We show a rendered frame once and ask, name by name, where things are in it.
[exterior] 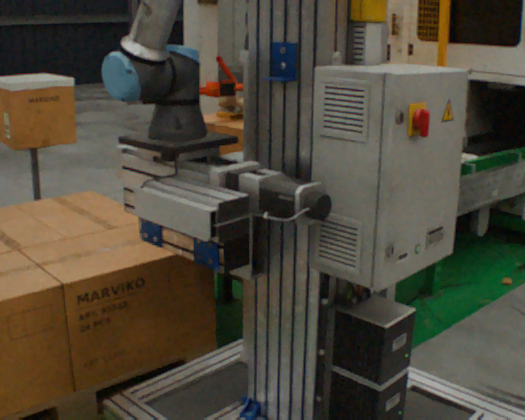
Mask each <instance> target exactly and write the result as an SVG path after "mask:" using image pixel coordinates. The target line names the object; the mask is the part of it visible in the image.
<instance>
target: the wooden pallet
mask: <svg viewBox="0 0 525 420"><path fill-rule="evenodd" d="M217 350H218V349H217V342H216V341H215V342H213V343H210V344H205V345H202V346H201V347H198V348H196V349H193V350H191V351H188V352H187V353H186V352H184V353H181V354H179V355H176V356H174V357H172V358H170V359H165V360H162V361H161V362H158V363H155V364H153V365H151V366H150V365H149V366H146V367H144V368H141V369H140V370H137V371H132V372H130V373H128V374H125V375H123V376H119V377H116V378H114V379H112V380H109V381H108V380H107V381H105V382H103V383H100V384H98V385H94V386H91V387H90V388H87V389H85V388H84V389H83V390H80V391H78V392H76V391H75V392H74V393H71V394H70V395H67V396H63V397H60V398H59V399H54V400H52V401H50V402H46V403H43V404H41V405H37V406H35V407H33V408H29V409H27V410H24V411H20V412H18V413H16V414H15V413H14V414H12V415H10V416H6V417H4V418H2V419H1V418H0V420H17V419H20V418H21V417H26V416H28V415H30V414H31V415H32V414H34V413H36V412H41V411H43V410H45V409H49V416H48V417H46V418H44V419H40V420H102V419H103V418H104V410H103V401H104V400H105V399H108V398H110V397H113V396H115V395H117V394H119V393H120V392H121V393H123V392H125V391H127V390H128V389H130V388H135V387H136V386H138V385H140V384H142V383H145V382H147V381H150V380H152V379H154V378H155V377H156V376H155V377H153V378H151V379H149V380H146V381H144V382H140V383H137V384H135V385H133V386H131V387H126V388H125V389H122V390H120V391H116V392H113V393H111V394H110V395H107V396H106V395H105V396H102V397H101V398H98V399H96V391H99V390H100V389H103V388H108V387H109V386H112V385H114V384H116V383H121V382H123V381H125V380H127V379H132V378H134V377H136V376H139V375H141V374H143V373H144V374H145V373H148V372H150V371H152V370H154V369H157V368H162V367H163V366H166V365H168V364H171V363H173V369H174V370H175V369H177V368H178V367H181V366H183V365H185V364H187V363H188V364H189V363H190V362H192V361H194V360H197V359H199V358H201V357H203V356H204V355H208V354H210V353H212V352H215V351H217Z"/></svg>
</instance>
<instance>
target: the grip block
mask: <svg viewBox="0 0 525 420"><path fill-rule="evenodd" d="M206 87H210V88H216V92H215V93H206V94H207V95H206V96H207V97H214V98H220V97H236V82H235V81H228V80H222V83H221V81H213V82H212V81H206Z"/></svg>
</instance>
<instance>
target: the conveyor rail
mask: <svg viewBox="0 0 525 420"><path fill-rule="evenodd" d="M495 185H499V194H498V196H497V197H494V198H492V199H490V195H491V188H492V187H493V186H495ZM524 192H525V160H521V161H515V162H512V163H509V164H505V165H502V166H499V167H492V168H489V169H486V170H483V171H479V172H476V173H475V174H474V175H472V174H470V175H463V176H460V178H459V188H458V205H457V215H456V217H458V216H461V215H464V214H466V213H468V212H471V211H473V210H476V209H479V208H481V207H484V206H487V205H489V204H494V203H497V202H500V201H502V200H505V199H507V198H510V197H511V196H514V195H517V194H519V193H524Z"/></svg>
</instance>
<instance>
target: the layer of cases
mask: <svg viewBox="0 0 525 420"><path fill-rule="evenodd" d="M215 341H216V336H215V270H213V269H211V268H208V267H207V266H205V265H200V264H197V263H195V262H194V261H191V260H189V259H187V258H185V257H182V256H180V255H177V254H175V253H172V252H170V251H168V250H166V249H163V248H159V247H157V246H154V245H153V244H151V243H148V242H146V241H143V240H142V239H139V227H138V217H137V216H134V215H131V214H129V213H126V212H124V204H122V203H120V202H117V201H113V200H111V199H109V198H107V197H104V196H102V195H101V194H98V193H96V192H94V191H92V190H91V191H85V192H81V193H75V194H70V195H65V196H59V197H55V198H50V199H44V200H39V201H35V202H30V203H24V204H15V205H10V206H5V207H0V418H1V419H2V418H4V417H6V416H10V415H12V414H14V413H15V414H16V413H18V412H20V411H24V410H27V409H29V408H33V407H35V406H37V405H41V404H43V403H46V402H50V401H52V400H54V399H59V398H60V397H63V396H67V395H70V394H71V393H74V392H75V391H76V392H78V391H80V390H83V389H84V388H85V389H87V388H90V387H91V386H94V385H98V384H100V383H103V382H105V381H107V380H108V381H109V380H112V379H114V378H116V377H119V376H123V375H125V374H128V373H130V372H132V371H137V370H140V369H141V368H144V367H146V366H149V365H150V366H151V365H153V364H155V363H158V362H161V361H162V360H165V359H170V358H172V357H174V356H176V355H179V354H181V353H184V352H186V353H187V352H188V351H191V350H193V349H196V348H198V347H201V346H202V345H205V344H210V343H213V342H215Z"/></svg>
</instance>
